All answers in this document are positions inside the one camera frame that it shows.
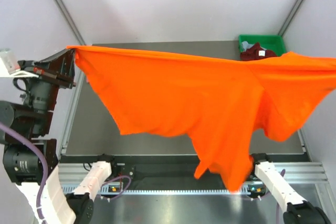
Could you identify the corner aluminium post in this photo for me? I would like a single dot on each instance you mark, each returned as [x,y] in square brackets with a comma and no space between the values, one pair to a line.
[290,17]
[70,22]

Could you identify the light blue t-shirt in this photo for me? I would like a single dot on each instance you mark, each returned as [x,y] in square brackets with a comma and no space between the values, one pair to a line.
[246,45]

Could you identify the right corner aluminium post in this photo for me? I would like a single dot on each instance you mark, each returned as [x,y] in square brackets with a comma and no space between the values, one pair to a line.
[290,17]

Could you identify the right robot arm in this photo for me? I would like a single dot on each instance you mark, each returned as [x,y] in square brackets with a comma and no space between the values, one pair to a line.
[295,208]

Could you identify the orange t-shirt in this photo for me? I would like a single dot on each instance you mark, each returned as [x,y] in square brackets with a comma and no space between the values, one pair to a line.
[218,103]

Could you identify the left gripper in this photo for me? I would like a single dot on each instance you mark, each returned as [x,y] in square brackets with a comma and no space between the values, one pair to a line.
[60,68]

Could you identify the grey slotted cable duct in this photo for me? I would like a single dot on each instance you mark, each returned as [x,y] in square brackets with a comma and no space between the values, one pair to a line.
[112,190]

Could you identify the green plastic bin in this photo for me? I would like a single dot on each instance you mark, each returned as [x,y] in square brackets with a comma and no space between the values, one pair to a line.
[270,42]

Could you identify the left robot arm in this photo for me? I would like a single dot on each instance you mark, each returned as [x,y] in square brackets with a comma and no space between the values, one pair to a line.
[29,159]

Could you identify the left corner aluminium post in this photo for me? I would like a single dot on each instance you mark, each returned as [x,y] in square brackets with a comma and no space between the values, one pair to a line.
[70,22]

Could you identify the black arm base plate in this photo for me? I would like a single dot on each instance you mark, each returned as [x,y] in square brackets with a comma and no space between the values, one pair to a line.
[146,165]

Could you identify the maroon t-shirt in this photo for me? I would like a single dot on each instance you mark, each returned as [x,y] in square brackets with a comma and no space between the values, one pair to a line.
[256,53]

